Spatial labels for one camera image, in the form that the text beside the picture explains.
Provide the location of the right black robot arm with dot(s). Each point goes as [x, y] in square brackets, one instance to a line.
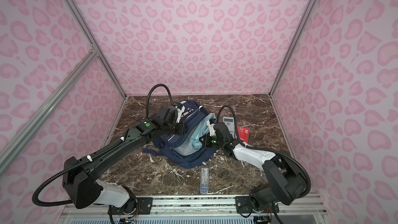
[286, 179]

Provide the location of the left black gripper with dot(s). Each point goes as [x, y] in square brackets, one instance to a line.
[182, 130]

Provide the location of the navy blue student backpack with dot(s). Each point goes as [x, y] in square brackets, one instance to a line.
[176, 147]

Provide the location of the red small book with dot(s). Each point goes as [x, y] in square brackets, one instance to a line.
[243, 134]

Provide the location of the light blue scientific calculator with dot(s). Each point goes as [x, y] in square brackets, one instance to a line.
[230, 123]

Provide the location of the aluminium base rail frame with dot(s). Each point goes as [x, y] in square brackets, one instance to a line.
[224, 209]

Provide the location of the clear plastic pen case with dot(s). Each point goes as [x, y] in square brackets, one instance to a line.
[204, 186]

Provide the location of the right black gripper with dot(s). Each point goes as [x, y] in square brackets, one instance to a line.
[205, 143]

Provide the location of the light teal pencil pouch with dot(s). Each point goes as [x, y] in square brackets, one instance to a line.
[204, 127]

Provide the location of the left diagonal aluminium strut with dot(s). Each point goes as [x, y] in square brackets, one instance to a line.
[21, 139]

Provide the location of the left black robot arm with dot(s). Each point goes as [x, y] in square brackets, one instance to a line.
[81, 176]

